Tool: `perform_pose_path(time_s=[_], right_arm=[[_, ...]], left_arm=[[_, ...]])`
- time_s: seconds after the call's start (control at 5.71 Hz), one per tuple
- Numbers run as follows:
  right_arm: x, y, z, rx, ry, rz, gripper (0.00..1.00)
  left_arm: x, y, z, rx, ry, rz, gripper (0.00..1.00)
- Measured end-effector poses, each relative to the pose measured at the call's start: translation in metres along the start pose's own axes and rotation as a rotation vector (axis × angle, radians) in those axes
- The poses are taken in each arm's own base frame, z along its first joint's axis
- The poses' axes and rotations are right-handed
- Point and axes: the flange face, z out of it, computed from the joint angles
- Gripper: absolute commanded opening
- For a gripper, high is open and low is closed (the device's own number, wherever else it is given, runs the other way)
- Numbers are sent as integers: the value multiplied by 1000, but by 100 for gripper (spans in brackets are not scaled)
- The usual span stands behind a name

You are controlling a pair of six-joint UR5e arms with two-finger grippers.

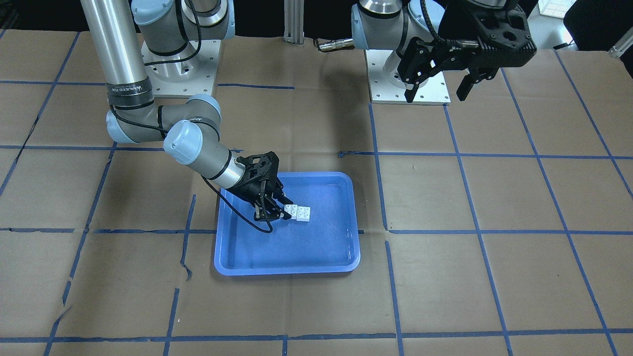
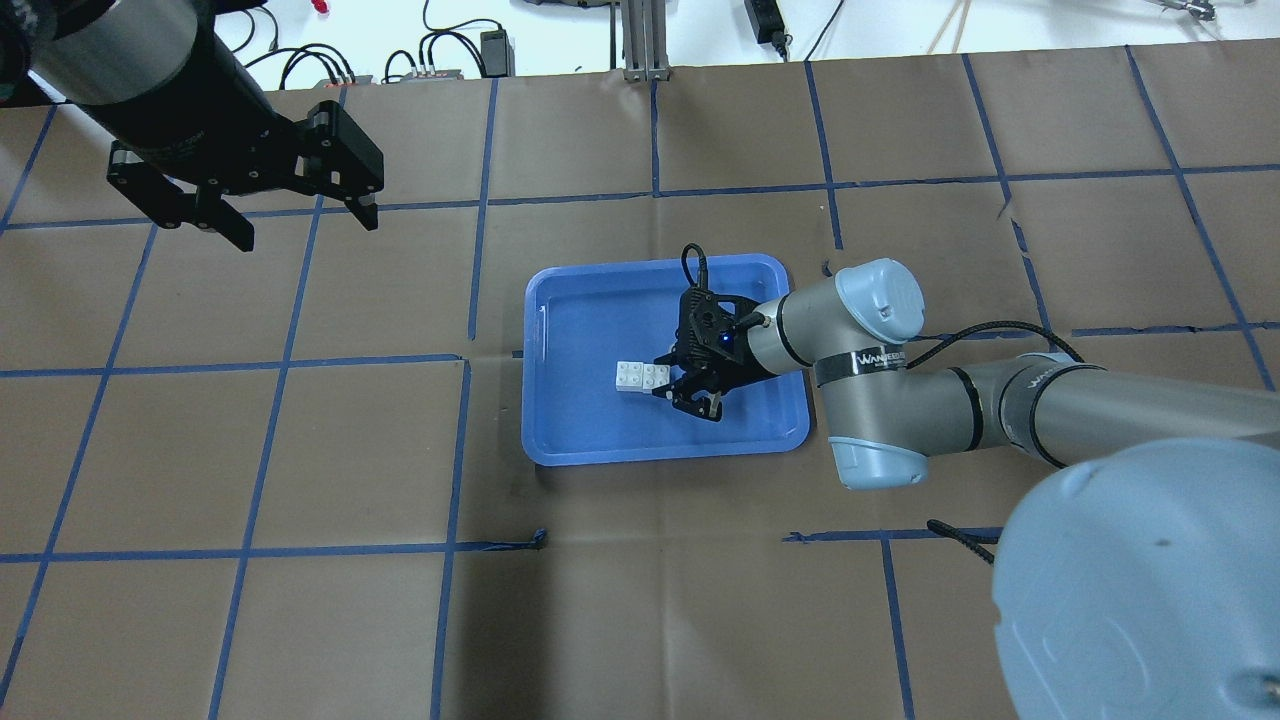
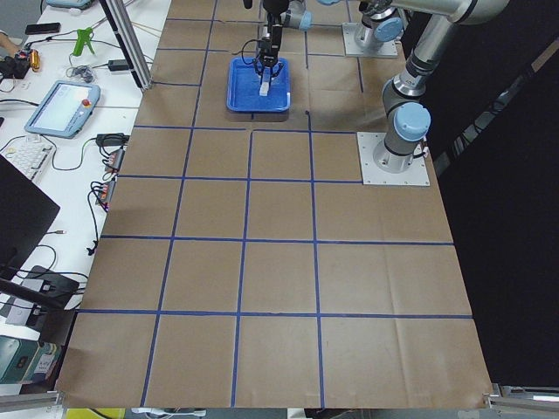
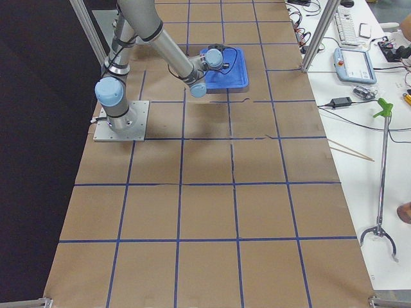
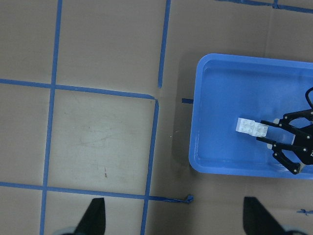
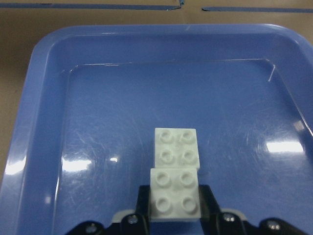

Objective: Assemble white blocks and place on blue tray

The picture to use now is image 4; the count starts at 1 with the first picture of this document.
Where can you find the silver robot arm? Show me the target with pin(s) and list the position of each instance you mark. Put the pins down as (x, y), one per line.
(139, 24)

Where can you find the blue plastic tray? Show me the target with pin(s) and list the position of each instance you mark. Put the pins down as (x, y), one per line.
(233, 78)

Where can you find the brown paper table cover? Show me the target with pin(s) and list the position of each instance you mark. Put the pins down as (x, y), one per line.
(233, 199)

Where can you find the black power adapter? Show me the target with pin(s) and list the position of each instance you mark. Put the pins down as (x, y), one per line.
(340, 102)

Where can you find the wooden chopstick pair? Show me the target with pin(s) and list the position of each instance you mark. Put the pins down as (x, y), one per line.
(344, 149)

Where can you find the blue teach pendant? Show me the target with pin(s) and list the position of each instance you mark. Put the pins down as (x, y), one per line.
(354, 66)

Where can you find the white keyboard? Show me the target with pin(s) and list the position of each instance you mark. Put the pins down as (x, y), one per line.
(345, 28)

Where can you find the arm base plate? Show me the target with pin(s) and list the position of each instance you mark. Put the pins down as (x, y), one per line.
(130, 127)

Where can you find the green handled grabber tool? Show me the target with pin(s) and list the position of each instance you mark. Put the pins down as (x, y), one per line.
(377, 230)

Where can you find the aluminium frame post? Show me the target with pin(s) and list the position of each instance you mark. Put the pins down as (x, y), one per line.
(324, 22)

